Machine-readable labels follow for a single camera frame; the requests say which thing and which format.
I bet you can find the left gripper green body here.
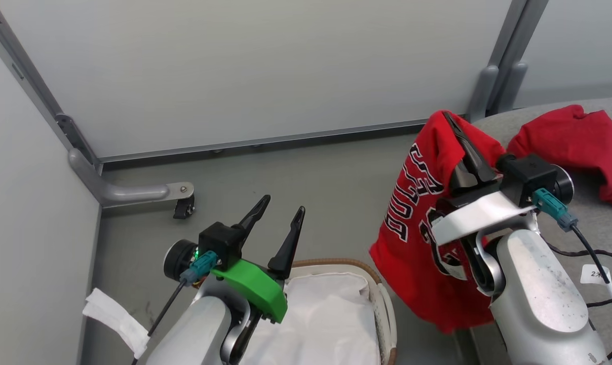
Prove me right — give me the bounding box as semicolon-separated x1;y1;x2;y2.
210;258;289;324

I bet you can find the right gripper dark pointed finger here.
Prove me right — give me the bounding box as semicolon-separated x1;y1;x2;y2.
448;161;483;197
442;111;500;184

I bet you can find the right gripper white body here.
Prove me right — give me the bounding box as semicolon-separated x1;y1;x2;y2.
430;191;538;247

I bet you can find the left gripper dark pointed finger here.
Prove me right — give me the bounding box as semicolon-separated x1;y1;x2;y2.
267;205;306;281
235;194;272;244

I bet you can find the red Bulls basketball jersey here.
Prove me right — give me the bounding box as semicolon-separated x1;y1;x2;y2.
369;109;507;335

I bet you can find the plain red shirt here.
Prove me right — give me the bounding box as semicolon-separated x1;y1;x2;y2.
507;104;612;211

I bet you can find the grey fabric sofa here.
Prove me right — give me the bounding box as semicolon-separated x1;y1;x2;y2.
467;96;612;365

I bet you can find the black caster wheel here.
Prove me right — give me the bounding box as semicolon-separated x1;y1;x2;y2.
173;195;196;220

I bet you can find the white basket liner cloth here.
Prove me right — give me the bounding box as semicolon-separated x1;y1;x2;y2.
240;273;384;365

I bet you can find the wicker laundry basket white rim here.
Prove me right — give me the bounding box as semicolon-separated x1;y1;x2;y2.
285;258;399;365

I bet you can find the grey partition foot bar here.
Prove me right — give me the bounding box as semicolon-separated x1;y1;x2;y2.
67;148;196;209

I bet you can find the white paper tag crumpled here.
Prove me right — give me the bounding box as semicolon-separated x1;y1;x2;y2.
82;287;150;360

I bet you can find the left arm teal cable connector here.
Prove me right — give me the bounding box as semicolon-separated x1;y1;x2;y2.
179;250;220;284

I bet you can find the arm teal cable connector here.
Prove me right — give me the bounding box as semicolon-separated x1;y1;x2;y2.
179;250;220;284
532;188;580;233

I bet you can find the grey partition post rounded foot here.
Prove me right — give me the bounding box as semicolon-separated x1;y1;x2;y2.
466;0;530;124
493;0;550;115

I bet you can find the right arm teal cable connector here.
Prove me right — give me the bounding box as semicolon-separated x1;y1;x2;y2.
532;188;580;233

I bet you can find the grey partition bottom rail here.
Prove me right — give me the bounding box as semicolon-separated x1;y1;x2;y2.
100;119;429;164

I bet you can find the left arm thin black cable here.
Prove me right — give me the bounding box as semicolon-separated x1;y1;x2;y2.
131;279;188;365

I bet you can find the small white cable label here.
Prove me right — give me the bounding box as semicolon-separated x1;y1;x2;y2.
579;264;612;301

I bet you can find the grey partition post with hinge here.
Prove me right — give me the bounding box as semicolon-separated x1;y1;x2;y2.
0;0;103;174

